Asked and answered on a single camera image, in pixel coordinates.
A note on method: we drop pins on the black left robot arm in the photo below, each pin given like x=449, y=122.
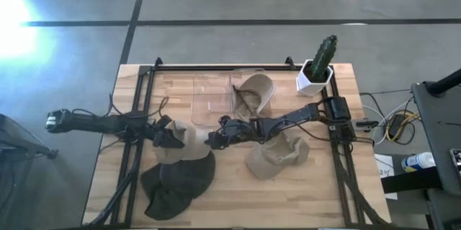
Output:
x=93, y=122

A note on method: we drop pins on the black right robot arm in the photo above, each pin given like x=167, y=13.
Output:
x=299, y=114

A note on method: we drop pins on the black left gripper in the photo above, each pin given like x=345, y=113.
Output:
x=160, y=132

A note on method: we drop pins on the dark grey side desk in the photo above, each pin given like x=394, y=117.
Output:
x=437, y=129

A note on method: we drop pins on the white paper sheet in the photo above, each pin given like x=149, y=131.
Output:
x=387, y=176

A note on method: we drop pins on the black power adapter box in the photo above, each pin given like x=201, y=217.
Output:
x=396, y=124

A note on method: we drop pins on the white spray can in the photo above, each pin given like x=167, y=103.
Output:
x=417, y=161

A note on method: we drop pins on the black aluminium table frame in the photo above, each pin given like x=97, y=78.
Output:
x=223, y=67

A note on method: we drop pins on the dark grey baseball cap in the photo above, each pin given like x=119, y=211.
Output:
x=176, y=186

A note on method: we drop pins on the white hexagonal plant pot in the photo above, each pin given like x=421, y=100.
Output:
x=309, y=86

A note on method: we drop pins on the green cactus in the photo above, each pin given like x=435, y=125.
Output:
x=323, y=57

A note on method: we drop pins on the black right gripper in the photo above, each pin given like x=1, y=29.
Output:
x=234, y=129

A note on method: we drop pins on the beige baseball cap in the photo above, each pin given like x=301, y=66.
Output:
x=277, y=158
x=254, y=94
x=191, y=143

